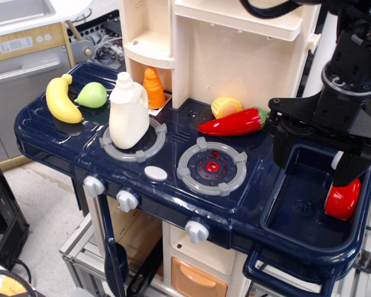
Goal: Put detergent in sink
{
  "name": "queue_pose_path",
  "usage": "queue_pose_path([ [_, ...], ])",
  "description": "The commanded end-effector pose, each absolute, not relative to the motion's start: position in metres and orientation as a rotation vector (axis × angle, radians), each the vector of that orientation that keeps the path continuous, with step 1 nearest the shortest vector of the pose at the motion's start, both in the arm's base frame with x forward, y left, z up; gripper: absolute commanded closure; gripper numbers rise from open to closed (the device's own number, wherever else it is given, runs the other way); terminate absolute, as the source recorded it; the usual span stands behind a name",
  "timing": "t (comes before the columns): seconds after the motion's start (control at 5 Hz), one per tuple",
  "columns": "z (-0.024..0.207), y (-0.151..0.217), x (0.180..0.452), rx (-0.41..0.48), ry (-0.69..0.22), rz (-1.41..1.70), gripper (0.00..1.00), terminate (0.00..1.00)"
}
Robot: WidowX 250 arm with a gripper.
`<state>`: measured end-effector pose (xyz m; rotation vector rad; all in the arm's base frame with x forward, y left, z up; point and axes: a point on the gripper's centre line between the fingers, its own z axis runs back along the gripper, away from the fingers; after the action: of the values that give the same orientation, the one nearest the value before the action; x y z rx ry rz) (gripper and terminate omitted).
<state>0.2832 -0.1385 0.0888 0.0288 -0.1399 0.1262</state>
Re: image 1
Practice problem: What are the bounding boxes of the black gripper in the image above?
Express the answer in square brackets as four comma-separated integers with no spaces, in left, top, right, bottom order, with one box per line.
[267,97,371,187]

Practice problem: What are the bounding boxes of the cream toy kitchen cabinet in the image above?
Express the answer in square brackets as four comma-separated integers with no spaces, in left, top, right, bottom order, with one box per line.
[119,0,320,108]

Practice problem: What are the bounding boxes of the green toy pear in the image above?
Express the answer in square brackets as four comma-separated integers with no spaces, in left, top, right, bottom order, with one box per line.
[74,82,108,108]

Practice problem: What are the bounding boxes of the grey oval button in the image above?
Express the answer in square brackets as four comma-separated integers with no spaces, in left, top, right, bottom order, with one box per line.
[144,166,168,181]

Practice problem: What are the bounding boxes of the orange toy carrot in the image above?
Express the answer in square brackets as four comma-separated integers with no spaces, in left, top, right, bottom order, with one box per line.
[143,66,166,110]

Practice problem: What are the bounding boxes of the navy toy kitchen counter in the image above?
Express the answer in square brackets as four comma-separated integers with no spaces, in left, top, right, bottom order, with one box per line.
[14,61,371,276]

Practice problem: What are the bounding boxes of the grey middle stove knob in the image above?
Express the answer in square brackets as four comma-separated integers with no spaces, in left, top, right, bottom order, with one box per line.
[116,190,139,213]

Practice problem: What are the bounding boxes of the yellow toy corn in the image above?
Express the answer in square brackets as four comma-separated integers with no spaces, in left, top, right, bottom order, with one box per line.
[211,97,242,119]

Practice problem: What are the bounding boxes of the black braided cable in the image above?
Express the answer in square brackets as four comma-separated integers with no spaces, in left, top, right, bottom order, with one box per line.
[239,0,304,19]

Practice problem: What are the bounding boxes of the red toy chili pepper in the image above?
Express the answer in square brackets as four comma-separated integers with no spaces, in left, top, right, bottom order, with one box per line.
[198,107,269,137]

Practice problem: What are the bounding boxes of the grey left stove knob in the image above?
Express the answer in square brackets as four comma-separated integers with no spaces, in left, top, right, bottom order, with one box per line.
[83,176,105,197]

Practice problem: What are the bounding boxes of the aluminium frame stand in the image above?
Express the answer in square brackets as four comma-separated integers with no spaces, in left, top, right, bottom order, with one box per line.
[59,215,111,296]

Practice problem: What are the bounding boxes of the navy oven door handle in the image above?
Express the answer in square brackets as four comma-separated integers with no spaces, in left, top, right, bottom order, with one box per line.
[98,194,127,296]

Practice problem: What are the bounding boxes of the navy toy sink basin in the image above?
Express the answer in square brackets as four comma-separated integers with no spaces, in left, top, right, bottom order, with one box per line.
[260,144,371,252]

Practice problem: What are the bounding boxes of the grey stove knob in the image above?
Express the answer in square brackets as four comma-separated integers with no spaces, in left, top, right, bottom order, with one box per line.
[185,220,209,244]
[83,176,105,197]
[116,190,139,213]

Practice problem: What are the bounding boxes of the grey burner ring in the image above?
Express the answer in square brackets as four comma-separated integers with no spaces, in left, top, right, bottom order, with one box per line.
[98,117,168,163]
[176,136,248,197]

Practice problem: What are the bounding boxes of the orange toy drawer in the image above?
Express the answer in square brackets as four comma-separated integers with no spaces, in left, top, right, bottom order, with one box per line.
[171,257,228,297]

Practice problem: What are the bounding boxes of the grey left burner ring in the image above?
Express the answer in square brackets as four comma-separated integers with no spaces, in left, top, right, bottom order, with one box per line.
[98,117,168,163]

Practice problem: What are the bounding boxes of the yellow toy banana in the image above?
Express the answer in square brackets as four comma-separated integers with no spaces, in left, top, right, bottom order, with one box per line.
[46,74,82,124]

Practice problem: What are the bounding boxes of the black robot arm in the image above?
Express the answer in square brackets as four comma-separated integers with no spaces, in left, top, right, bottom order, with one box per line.
[266,1,371,186]

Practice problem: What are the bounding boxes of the white detergent bottle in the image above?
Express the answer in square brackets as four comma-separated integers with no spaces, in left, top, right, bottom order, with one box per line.
[109,72,150,149]

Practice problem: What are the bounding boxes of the grey right stove knob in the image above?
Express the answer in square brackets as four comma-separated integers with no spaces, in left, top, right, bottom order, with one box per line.
[185,220,209,244]

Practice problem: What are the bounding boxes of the black computer case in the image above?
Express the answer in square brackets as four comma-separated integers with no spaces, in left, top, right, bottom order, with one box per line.
[0,169,29,270]

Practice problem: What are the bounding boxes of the grey toy dishwasher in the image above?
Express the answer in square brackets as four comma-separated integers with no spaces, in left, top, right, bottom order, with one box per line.
[0,1,92,162]

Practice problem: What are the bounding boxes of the red and white toy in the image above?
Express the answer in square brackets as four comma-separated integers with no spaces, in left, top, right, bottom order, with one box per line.
[324,150,362,221]

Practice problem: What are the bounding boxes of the grey right burner ring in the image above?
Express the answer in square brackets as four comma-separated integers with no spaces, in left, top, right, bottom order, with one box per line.
[176,136,248,197]

